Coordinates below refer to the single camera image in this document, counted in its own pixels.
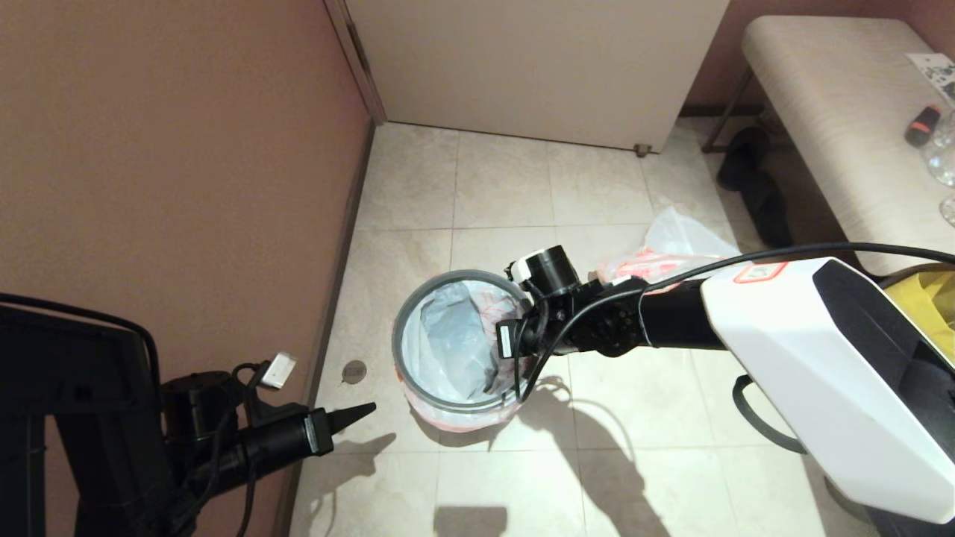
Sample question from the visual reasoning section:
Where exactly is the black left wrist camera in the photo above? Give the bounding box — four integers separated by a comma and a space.
302, 408, 335, 456

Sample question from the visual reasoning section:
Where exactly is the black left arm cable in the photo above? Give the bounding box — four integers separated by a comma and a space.
0, 292, 162, 389

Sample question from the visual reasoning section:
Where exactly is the white door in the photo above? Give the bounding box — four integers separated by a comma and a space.
343, 0, 730, 154

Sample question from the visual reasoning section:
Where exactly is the clear plastic bag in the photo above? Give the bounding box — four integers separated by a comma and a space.
595, 206, 743, 286

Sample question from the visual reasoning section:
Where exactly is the black slipper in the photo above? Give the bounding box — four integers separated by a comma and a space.
716, 126, 769, 191
743, 172, 793, 251

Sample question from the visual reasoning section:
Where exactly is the small black red object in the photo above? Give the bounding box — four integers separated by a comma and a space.
904, 104, 942, 148

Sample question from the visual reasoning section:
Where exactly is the black right elbow cable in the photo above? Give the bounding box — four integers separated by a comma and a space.
732, 374, 808, 455

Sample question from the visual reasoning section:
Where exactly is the gray bin rim ring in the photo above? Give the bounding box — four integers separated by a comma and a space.
392, 269, 535, 415

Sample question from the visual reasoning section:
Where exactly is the white door frame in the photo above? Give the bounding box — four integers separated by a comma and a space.
323, 0, 388, 127

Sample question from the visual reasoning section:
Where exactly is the yellow fabric bag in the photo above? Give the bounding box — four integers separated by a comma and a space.
880, 265, 955, 351

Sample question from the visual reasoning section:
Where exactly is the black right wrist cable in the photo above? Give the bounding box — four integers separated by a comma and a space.
513, 242, 955, 403

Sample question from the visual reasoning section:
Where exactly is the white blue printed card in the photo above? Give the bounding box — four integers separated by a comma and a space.
905, 51, 955, 101

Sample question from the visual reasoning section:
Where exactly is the thin metal bench leg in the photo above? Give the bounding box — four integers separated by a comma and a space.
701, 70, 754, 154

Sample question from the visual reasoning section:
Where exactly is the beige wood grain bench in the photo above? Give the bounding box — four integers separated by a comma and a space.
741, 15, 955, 275

